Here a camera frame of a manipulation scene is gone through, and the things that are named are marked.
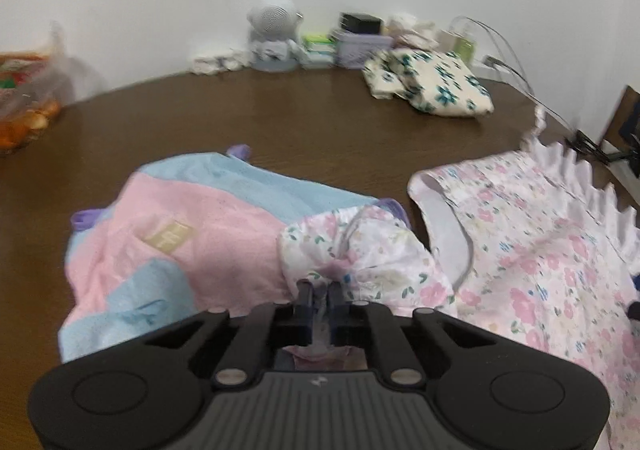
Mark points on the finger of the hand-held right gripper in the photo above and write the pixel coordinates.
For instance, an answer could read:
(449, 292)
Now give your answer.
(636, 309)

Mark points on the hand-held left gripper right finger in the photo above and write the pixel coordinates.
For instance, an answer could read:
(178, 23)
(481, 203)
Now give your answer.
(334, 300)

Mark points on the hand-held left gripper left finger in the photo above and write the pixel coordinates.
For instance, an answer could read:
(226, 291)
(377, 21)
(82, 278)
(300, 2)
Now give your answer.
(304, 299)

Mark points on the pink floral dress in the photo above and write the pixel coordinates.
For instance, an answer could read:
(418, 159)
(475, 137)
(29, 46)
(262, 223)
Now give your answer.
(525, 250)

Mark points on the pink and blue romper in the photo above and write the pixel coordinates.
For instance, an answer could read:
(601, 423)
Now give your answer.
(200, 240)

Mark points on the wooden chair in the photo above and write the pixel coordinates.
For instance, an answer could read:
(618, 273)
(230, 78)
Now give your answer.
(625, 114)

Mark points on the cream folded garment, teal flowers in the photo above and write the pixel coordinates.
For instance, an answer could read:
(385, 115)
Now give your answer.
(440, 84)

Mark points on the stack of green boxes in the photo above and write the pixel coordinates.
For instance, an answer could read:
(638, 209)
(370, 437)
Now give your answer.
(317, 49)

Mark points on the lavender tin box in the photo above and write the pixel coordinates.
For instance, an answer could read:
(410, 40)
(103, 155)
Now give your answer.
(360, 48)

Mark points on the black charger box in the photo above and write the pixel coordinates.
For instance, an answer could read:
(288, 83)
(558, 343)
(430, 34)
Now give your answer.
(360, 23)

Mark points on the white robot-shaped speaker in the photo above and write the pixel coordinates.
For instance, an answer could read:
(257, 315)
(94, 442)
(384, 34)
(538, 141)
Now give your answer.
(272, 22)

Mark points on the crumpled white tissue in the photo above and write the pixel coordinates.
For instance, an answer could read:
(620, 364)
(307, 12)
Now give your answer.
(412, 29)

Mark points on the green liquid bottle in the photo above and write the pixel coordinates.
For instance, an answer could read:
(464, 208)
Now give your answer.
(464, 48)

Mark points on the white charger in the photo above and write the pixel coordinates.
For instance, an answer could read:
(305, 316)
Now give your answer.
(448, 39)

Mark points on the plastic bag of oranges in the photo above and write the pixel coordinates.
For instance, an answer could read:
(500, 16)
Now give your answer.
(25, 94)

